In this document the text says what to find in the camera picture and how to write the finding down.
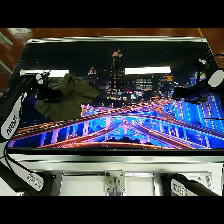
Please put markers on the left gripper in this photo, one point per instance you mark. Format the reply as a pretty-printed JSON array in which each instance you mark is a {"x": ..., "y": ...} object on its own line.
[{"x": 49, "y": 93}]

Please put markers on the olive green T-shirt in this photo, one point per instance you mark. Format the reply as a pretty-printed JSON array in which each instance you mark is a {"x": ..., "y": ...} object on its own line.
[{"x": 71, "y": 100}]

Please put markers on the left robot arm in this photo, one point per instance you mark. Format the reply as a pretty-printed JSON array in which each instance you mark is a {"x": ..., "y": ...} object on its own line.
[{"x": 11, "y": 120}]

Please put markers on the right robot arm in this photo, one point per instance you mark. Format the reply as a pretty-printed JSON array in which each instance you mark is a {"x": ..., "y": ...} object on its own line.
[{"x": 216, "y": 78}]

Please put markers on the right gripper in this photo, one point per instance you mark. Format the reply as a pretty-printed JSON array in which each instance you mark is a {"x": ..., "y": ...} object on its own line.
[{"x": 188, "y": 94}]

